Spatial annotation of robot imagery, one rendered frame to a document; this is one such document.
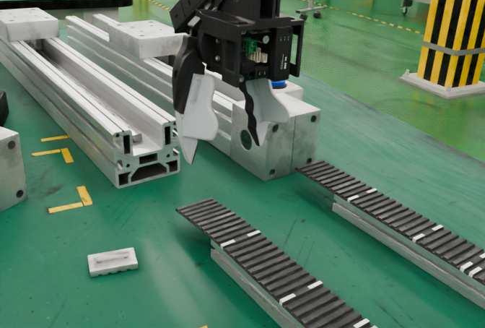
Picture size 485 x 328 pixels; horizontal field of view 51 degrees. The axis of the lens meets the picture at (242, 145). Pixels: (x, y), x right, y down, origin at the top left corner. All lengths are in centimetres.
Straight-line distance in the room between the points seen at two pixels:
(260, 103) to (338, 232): 21
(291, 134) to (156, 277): 30
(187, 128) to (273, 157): 27
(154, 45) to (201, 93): 58
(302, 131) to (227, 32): 35
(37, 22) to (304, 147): 70
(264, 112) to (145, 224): 22
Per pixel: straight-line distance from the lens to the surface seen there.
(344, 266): 60
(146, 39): 104
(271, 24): 44
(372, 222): 65
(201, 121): 47
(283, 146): 74
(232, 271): 55
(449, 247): 61
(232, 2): 46
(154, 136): 75
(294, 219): 66
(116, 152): 71
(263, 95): 52
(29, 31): 122
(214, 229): 58
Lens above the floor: 114
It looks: 25 degrees down
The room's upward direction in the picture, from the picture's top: 2 degrees clockwise
